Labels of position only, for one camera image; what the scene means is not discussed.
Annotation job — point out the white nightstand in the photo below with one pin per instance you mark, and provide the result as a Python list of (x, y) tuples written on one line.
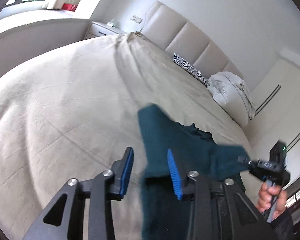
[(98, 29)]

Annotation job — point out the tissue box on nightstand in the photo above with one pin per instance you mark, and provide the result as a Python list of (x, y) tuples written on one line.
[(112, 23)]

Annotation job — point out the wall power outlet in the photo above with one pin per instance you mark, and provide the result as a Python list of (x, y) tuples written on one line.
[(136, 19)]

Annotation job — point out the white folded duvet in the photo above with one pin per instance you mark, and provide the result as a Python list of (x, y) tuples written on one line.
[(231, 93)]

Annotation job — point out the beige bed sheet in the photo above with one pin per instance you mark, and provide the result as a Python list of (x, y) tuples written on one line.
[(72, 112)]

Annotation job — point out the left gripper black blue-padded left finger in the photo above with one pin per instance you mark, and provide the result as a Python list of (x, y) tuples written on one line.
[(63, 216)]

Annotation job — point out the beige padded headboard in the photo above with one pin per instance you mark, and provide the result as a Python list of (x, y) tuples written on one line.
[(173, 33)]

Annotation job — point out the dark teal knit sweater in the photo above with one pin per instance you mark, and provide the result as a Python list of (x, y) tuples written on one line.
[(164, 216)]

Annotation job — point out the white wardrobe with black handles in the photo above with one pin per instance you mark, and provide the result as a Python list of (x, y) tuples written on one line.
[(277, 98)]

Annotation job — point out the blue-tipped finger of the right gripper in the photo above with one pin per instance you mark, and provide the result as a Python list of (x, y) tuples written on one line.
[(244, 161)]

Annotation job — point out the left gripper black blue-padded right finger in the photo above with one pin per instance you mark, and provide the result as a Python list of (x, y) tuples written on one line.
[(219, 209)]

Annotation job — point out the red box on sill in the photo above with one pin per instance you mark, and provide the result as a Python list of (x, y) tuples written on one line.
[(69, 7)]

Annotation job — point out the zebra print pillow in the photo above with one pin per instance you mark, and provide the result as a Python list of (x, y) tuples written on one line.
[(193, 71)]

